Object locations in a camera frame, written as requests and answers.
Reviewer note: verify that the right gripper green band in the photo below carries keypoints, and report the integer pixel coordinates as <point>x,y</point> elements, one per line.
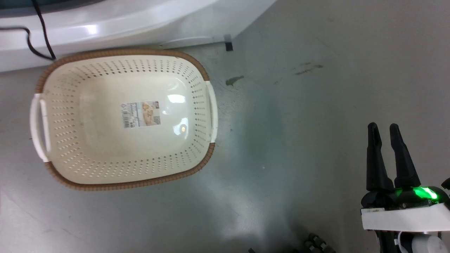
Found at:
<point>407,207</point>

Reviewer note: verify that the grey robot base part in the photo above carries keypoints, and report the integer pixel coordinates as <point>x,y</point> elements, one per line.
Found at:
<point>316,244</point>

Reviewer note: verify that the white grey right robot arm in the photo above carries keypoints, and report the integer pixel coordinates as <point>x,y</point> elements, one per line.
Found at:
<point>418,243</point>

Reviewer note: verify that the cream perforated laundry basket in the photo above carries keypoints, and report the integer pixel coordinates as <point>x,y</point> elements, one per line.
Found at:
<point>105,140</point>

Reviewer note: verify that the white washing machine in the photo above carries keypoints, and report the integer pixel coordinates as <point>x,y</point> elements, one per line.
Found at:
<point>116,24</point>

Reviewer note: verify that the black tape marker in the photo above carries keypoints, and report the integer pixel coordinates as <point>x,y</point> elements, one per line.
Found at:
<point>228,42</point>

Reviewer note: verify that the product label sticker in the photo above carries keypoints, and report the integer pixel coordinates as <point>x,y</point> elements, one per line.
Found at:
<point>141,114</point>

